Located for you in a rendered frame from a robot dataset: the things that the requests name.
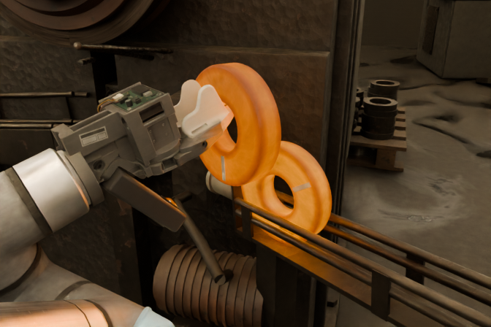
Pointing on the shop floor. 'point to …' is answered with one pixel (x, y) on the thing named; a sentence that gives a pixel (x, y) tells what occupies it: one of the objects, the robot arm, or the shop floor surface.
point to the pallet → (378, 126)
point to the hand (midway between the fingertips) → (230, 110)
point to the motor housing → (207, 290)
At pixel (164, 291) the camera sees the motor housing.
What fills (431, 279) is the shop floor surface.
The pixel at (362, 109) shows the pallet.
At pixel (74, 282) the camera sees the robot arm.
